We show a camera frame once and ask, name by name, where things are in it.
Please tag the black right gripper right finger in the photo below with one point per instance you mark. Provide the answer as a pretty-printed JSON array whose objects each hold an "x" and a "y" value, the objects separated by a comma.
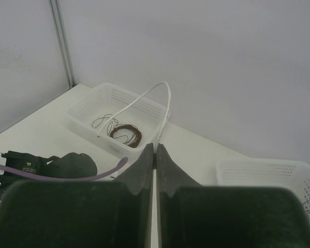
[{"x": 193, "y": 215}]

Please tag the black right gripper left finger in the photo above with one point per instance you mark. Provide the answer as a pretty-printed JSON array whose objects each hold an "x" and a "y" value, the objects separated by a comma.
[{"x": 113, "y": 213}]

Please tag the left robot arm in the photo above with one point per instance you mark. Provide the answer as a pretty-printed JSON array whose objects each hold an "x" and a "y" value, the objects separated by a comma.
[{"x": 71, "y": 166}]

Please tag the white rectangular basket left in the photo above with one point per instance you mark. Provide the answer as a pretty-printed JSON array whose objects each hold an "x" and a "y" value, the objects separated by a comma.
[{"x": 113, "y": 119}]

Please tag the white rectangular basket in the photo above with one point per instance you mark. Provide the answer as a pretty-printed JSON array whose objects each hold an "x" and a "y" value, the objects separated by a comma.
[
  {"x": 292, "y": 175},
  {"x": 113, "y": 119}
]

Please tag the white rectangular basket right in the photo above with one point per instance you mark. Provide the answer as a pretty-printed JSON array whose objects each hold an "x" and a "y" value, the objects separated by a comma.
[{"x": 292, "y": 175}]

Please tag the left aluminium frame post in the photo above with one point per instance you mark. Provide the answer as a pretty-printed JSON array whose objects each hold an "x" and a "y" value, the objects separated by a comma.
[{"x": 62, "y": 41}]

